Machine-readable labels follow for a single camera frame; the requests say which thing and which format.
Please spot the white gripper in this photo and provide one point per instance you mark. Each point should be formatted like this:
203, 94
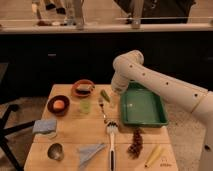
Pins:
114, 99

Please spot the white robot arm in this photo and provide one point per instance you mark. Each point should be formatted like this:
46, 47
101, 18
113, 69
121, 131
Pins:
194, 99

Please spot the green chili pepper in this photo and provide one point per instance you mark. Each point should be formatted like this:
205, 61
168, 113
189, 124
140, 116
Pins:
105, 95

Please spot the silver fork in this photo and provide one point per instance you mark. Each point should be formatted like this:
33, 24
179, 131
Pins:
101, 104

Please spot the green plastic tray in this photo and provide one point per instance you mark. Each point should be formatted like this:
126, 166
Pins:
141, 107

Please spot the white dish brush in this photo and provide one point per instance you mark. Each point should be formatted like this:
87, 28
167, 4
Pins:
112, 129

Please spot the light green cup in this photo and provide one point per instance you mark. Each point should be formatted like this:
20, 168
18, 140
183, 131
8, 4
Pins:
84, 106

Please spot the orange bowl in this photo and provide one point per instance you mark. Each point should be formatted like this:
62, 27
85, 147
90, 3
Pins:
82, 82

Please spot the bunch of dark grapes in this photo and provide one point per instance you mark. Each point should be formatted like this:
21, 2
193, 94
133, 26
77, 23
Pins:
137, 144

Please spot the dark red bowl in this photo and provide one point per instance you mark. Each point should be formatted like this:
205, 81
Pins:
60, 112

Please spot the orange fruit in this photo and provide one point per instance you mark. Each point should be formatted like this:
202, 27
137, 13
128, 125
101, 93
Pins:
58, 104

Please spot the grey folded cloth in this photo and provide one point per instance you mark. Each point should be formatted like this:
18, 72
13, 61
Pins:
86, 153

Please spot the yellow corn cob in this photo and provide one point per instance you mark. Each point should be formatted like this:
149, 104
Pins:
154, 155

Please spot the blue sponge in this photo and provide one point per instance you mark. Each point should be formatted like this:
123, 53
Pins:
44, 126

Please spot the metal cup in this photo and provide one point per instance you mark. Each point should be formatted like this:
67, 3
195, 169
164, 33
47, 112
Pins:
55, 152

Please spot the wooden table leg left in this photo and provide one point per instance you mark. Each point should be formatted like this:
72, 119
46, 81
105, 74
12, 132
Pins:
78, 12

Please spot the wooden table leg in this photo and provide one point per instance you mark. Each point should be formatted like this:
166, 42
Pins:
137, 13
78, 12

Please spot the wooden table leg right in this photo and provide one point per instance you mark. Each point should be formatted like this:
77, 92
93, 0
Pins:
137, 13

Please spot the black office chair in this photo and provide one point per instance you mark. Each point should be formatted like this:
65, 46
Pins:
4, 132

